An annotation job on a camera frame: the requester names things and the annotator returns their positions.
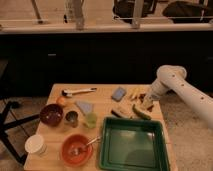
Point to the light green cup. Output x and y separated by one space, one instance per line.
90 120

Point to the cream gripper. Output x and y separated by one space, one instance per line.
147 103

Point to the orange fruit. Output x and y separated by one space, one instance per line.
61 101

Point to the small metal cup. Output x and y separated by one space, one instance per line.
72 118

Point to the black office chair base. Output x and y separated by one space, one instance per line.
4 126

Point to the grey triangular cloth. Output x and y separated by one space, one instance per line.
84 107

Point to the metal spoon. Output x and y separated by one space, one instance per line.
79 150

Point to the dark object on ledge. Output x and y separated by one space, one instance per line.
189 12

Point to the yellow toy food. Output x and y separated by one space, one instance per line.
134 94

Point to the white cup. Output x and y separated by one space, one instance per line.
35 144

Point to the black bag on ledge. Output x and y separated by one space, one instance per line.
124 9

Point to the orange bowl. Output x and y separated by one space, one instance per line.
70 143

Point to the dark brown toy eggplant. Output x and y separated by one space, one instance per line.
118 113

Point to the blue sponge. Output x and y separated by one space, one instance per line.
118 94

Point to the red grapes bunch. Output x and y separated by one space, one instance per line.
141 97

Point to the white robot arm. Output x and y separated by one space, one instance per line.
171 77

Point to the dark purple bowl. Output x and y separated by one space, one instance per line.
51 115

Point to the green plastic tray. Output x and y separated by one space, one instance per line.
133 145

